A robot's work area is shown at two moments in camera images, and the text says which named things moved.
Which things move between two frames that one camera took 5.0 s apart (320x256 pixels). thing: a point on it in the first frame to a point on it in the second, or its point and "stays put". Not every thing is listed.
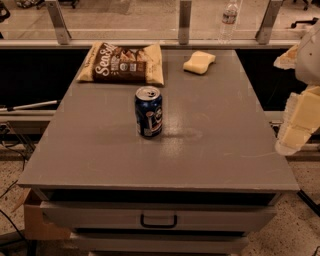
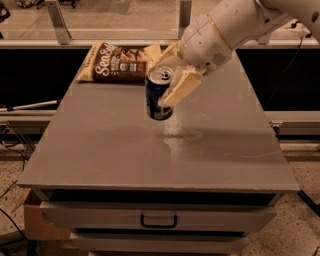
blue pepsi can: x=149 y=111 to x=158 y=79
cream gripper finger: x=302 y=120 to x=184 y=82
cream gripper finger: x=288 y=61 to x=170 y=57
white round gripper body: x=310 y=61 to x=203 y=45
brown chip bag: x=110 y=62 stays put
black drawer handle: x=157 y=225 stays put
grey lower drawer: x=155 y=242 stays put
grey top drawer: x=155 y=217 stays put
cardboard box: x=34 y=227 stays put
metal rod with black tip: x=26 y=106 stays put
